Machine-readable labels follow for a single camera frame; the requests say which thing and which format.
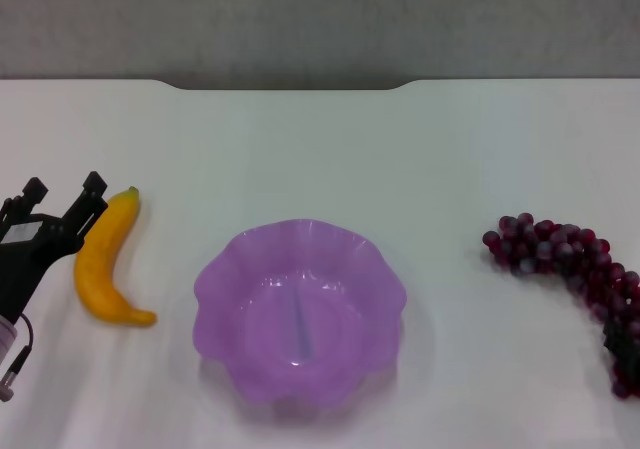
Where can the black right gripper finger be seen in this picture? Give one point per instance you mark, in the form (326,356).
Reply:
(622,341)

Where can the purple scalloped plastic bowl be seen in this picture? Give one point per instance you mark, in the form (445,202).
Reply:
(260,359)

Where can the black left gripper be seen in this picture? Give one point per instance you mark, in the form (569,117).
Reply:
(25,259)

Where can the dark red grape bunch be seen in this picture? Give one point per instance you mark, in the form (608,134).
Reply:
(560,249)

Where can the yellow banana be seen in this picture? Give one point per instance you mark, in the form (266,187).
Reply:
(100,269)

